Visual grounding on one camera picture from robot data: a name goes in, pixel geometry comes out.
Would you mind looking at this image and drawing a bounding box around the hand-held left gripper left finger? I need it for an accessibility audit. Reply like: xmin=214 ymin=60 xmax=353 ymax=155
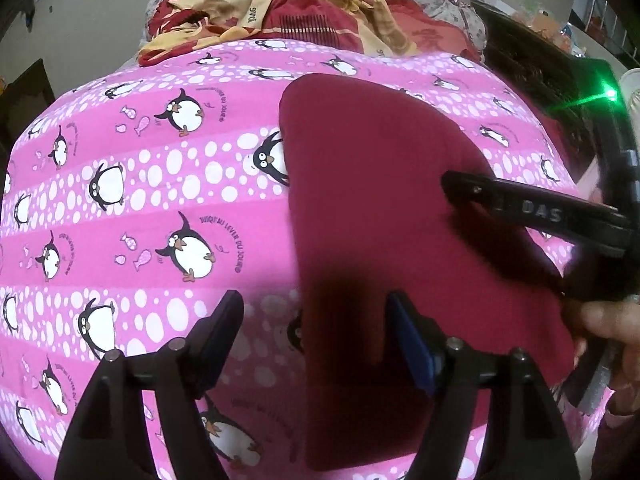
xmin=55 ymin=290 xmax=246 ymax=480

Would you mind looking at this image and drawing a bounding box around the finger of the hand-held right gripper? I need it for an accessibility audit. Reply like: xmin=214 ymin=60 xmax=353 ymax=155
xmin=441 ymin=169 xmax=632 ymax=260

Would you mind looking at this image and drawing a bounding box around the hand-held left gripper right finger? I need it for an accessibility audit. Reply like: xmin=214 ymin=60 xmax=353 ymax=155
xmin=387 ymin=291 xmax=581 ymax=480

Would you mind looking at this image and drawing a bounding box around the maroon small garment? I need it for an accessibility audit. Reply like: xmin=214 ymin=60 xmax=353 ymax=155
xmin=278 ymin=73 xmax=576 ymax=473

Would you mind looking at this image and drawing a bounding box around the person's right forearm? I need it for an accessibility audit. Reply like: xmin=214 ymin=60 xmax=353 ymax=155
xmin=595 ymin=407 xmax=640 ymax=480

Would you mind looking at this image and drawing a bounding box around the person's right hand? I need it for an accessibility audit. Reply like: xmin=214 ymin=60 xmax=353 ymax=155
xmin=574 ymin=301 xmax=640 ymax=412

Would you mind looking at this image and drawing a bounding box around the pink penguin print blanket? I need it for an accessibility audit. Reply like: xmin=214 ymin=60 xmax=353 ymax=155
xmin=0 ymin=37 xmax=616 ymax=480

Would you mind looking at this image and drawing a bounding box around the dark wooden furniture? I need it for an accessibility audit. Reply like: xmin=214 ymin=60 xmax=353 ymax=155
xmin=470 ymin=0 xmax=603 ymax=128

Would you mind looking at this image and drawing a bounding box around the red embroidered pillow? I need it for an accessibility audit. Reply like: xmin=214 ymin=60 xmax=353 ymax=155
xmin=392 ymin=2 xmax=485 ymax=65

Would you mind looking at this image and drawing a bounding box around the dark wooden cabinet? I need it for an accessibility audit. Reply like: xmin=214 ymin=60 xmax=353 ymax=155
xmin=0 ymin=59 xmax=57 ymax=161

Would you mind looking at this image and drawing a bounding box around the red and yellow quilt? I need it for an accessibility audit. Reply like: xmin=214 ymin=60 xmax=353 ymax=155
xmin=137 ymin=0 xmax=423 ymax=68

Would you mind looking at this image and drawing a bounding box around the white wire rack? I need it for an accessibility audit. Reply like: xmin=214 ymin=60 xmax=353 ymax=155
xmin=581 ymin=0 xmax=635 ymax=63

